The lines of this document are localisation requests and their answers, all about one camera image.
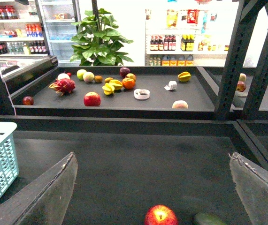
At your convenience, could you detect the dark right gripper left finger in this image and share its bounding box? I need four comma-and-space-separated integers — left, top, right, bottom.
0, 152, 78, 225

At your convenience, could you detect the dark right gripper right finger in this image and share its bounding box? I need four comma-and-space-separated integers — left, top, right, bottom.
230, 152, 268, 225

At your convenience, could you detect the dark green avocado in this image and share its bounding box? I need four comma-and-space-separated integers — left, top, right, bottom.
193, 213, 226, 225

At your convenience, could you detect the small dark red plum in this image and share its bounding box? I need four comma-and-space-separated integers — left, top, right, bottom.
23, 96, 34, 105

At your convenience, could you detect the red apple near front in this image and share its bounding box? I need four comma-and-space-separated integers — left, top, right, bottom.
144, 205, 178, 225

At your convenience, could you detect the red peach right shelf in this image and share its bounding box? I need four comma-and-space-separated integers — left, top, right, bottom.
236, 81, 246, 92

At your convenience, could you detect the black upper fruit tray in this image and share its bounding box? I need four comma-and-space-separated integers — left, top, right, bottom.
11, 66, 218, 120

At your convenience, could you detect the red apple on shelf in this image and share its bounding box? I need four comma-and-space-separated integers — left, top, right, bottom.
84, 91, 101, 106

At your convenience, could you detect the pink dragon fruit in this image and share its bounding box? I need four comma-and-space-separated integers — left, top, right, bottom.
48, 78, 76, 95

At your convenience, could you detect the pale fruit right shelf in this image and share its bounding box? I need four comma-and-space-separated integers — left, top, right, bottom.
238, 73, 247, 82

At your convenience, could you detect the pale peach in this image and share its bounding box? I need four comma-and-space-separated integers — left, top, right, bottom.
172, 100, 189, 109

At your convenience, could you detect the white round fruit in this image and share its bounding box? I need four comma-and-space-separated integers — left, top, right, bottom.
57, 73, 70, 80

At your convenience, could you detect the yellow starfruit front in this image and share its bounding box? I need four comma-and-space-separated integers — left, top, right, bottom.
102, 83, 115, 96

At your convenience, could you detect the yellow starfruit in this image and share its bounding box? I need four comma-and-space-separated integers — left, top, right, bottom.
102, 83, 115, 96
177, 71, 191, 82
109, 79, 123, 90

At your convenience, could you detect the pale melon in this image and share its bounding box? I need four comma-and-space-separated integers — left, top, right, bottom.
83, 71, 94, 83

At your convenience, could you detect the brown kiwi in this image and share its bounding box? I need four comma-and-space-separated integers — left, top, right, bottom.
94, 75, 103, 83

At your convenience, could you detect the green apple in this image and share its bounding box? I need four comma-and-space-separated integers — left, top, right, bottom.
77, 69, 87, 80

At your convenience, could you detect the small orange brown fruit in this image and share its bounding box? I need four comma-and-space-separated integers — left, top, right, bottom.
104, 77, 113, 83

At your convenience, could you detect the yellow starfruit middle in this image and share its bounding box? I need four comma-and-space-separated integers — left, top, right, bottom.
109, 79, 123, 90

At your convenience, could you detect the yellow starfruit right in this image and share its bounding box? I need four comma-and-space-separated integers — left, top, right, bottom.
177, 71, 191, 82

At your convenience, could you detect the orange tangerine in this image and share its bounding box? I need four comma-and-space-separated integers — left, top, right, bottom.
122, 78, 136, 90

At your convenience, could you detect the dark red apple back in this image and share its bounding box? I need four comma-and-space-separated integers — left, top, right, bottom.
119, 67, 130, 78

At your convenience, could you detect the red yellow apple back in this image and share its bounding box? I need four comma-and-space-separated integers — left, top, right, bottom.
125, 73, 137, 81

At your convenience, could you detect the green potted plant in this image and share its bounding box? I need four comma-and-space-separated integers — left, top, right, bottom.
69, 8, 133, 66

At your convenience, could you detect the white foam ring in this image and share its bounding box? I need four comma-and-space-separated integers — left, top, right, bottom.
133, 88, 151, 100

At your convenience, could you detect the black metal rack post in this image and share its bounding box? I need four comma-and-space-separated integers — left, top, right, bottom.
214, 0, 268, 121

